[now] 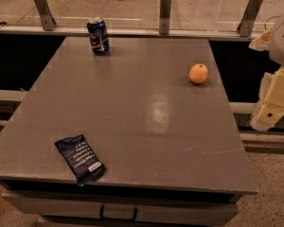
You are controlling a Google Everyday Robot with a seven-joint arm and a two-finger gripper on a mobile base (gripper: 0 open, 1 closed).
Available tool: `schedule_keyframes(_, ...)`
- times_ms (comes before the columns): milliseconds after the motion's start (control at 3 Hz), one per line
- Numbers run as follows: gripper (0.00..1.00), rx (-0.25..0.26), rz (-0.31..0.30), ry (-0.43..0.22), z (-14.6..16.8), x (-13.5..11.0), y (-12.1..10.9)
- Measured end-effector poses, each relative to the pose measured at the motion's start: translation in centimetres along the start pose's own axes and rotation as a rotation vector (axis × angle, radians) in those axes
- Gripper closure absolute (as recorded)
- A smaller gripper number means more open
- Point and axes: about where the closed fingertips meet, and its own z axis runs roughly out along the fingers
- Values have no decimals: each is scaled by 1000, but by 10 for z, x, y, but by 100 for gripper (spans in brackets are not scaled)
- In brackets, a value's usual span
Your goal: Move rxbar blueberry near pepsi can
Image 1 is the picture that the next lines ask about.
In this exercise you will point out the orange fruit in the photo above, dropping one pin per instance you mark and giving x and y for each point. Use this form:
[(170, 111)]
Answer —
[(198, 73)]

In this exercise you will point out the left metal railing bracket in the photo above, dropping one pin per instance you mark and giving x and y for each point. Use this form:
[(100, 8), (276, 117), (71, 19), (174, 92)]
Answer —
[(47, 21)]

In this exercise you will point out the blue pepsi can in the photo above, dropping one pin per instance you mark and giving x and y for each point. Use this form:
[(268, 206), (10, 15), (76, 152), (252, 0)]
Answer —
[(98, 35)]

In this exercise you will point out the dark blue rxbar wrapper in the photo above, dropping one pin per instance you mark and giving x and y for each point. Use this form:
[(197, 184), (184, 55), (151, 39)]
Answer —
[(81, 159)]

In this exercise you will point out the metal railing bar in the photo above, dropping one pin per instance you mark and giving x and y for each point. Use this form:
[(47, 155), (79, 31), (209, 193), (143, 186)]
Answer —
[(216, 35)]

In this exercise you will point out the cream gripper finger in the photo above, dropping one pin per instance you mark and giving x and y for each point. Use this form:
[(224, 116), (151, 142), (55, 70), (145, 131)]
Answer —
[(270, 106), (262, 42)]

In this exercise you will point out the right metal railing bracket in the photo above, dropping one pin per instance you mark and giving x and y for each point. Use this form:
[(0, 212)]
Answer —
[(246, 25)]

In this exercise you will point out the grey drawer with black handle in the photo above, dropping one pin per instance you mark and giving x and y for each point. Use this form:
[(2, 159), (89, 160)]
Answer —
[(76, 210)]

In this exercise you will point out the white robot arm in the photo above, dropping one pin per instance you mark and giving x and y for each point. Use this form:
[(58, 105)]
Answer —
[(276, 49)]

